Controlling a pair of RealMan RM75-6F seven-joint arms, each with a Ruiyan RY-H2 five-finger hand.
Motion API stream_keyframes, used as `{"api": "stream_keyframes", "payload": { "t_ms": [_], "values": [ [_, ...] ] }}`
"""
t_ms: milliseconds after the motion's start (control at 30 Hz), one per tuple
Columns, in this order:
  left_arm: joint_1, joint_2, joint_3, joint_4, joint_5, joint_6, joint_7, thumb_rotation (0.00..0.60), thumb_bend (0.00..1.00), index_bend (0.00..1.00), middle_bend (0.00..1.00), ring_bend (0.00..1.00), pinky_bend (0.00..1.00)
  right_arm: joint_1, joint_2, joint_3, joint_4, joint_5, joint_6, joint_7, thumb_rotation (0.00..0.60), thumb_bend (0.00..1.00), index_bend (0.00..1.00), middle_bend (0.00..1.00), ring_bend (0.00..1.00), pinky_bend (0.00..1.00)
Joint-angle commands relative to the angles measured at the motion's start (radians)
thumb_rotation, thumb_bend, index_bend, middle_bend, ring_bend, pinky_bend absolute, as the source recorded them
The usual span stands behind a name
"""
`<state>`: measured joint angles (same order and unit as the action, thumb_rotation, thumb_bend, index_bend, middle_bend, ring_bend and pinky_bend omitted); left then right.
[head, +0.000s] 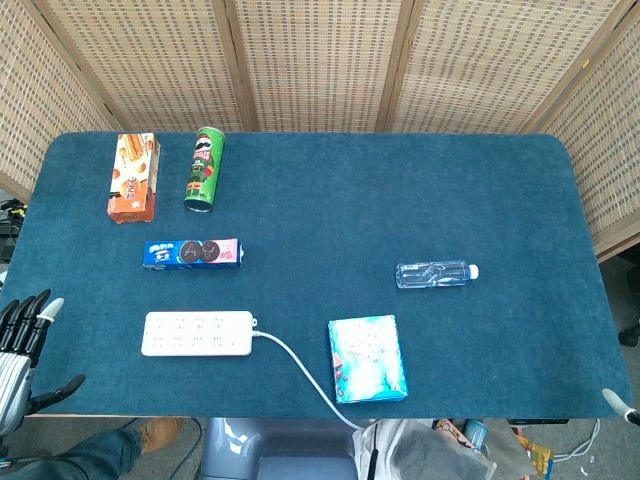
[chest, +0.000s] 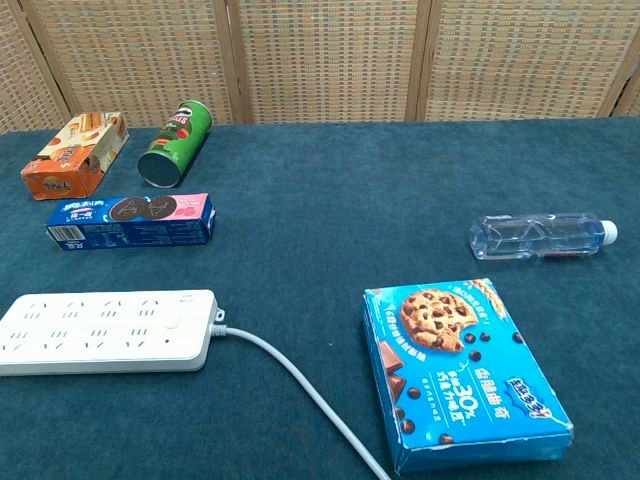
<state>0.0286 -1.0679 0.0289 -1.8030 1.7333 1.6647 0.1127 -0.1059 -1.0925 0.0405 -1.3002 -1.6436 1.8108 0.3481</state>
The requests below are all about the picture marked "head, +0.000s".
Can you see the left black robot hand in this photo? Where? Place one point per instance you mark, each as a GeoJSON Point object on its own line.
{"type": "Point", "coordinates": [20, 330]}

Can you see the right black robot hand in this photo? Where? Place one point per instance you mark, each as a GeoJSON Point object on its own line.
{"type": "Point", "coordinates": [620, 406]}

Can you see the white power strip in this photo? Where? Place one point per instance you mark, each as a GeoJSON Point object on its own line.
{"type": "Point", "coordinates": [197, 333]}

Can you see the black office chair base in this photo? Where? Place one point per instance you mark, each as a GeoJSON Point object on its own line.
{"type": "Point", "coordinates": [631, 332]}

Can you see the yellow snack packet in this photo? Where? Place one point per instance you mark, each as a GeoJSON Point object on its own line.
{"type": "Point", "coordinates": [537, 452]}

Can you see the person's leg in jeans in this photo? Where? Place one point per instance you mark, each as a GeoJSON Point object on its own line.
{"type": "Point", "coordinates": [75, 457]}

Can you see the blue drink can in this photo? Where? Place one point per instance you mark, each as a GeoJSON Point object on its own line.
{"type": "Point", "coordinates": [474, 433]}

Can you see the brown leather shoe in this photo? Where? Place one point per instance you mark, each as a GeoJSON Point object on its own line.
{"type": "Point", "coordinates": [161, 433]}

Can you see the blue Oreo cookie box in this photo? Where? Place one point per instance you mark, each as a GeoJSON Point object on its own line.
{"type": "Point", "coordinates": [192, 254]}

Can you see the orange biscuit box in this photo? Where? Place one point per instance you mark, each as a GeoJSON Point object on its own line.
{"type": "Point", "coordinates": [134, 177]}

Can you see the white plastic bag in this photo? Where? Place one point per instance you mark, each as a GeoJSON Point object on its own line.
{"type": "Point", "coordinates": [425, 452]}

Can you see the clear plastic water bottle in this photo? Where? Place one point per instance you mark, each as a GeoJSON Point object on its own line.
{"type": "Point", "coordinates": [432, 274]}

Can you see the green Pringles can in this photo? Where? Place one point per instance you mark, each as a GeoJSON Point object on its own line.
{"type": "Point", "coordinates": [204, 170]}

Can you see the light blue snack box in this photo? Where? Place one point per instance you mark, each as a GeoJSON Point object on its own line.
{"type": "Point", "coordinates": [367, 357]}

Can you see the grey blue plastic stool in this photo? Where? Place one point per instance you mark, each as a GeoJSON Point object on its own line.
{"type": "Point", "coordinates": [275, 450]}

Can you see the blue felt table mat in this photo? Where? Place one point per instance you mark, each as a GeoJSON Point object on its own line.
{"type": "Point", "coordinates": [320, 280]}

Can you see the woven bamboo folding screen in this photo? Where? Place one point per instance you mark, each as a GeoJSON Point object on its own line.
{"type": "Point", "coordinates": [320, 65]}

